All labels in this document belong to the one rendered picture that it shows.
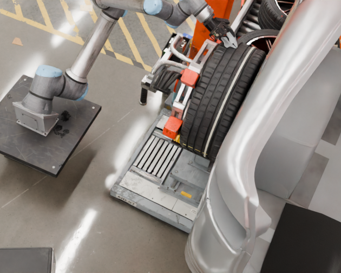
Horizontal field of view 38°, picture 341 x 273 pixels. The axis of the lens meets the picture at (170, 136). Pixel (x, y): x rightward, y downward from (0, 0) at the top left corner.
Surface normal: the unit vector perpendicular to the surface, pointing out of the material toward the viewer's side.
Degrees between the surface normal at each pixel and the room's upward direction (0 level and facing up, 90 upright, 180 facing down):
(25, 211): 0
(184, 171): 0
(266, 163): 68
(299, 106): 32
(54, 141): 0
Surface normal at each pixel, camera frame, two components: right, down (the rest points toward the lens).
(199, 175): 0.12, -0.57
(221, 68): 0.00, -0.35
